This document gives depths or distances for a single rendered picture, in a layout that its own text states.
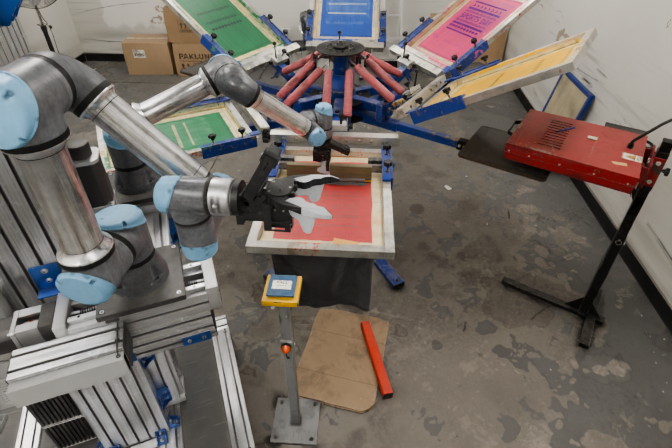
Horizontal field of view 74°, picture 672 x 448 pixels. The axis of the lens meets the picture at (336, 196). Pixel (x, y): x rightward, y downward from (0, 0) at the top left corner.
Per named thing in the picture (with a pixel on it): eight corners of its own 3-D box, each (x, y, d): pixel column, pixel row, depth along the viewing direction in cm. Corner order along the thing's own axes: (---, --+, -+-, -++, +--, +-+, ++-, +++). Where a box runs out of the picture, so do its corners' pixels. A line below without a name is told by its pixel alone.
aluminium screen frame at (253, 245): (394, 259, 172) (395, 252, 170) (246, 253, 175) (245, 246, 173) (388, 155, 236) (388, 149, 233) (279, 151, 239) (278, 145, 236)
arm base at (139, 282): (110, 304, 116) (98, 277, 110) (112, 265, 127) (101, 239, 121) (170, 288, 120) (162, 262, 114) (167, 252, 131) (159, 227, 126)
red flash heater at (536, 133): (647, 156, 226) (657, 135, 219) (639, 201, 195) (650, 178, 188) (525, 125, 253) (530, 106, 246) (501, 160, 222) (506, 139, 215)
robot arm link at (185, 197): (172, 200, 94) (163, 166, 89) (223, 203, 93) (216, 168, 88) (157, 223, 87) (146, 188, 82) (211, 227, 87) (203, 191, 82)
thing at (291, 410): (316, 445, 207) (308, 313, 151) (269, 442, 209) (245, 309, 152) (320, 400, 225) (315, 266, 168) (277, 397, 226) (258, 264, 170)
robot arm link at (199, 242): (228, 231, 102) (221, 193, 96) (213, 266, 93) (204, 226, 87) (195, 229, 103) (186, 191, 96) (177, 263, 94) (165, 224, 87)
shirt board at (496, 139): (558, 158, 249) (563, 146, 244) (541, 193, 222) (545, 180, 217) (356, 103, 309) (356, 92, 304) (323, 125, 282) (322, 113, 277)
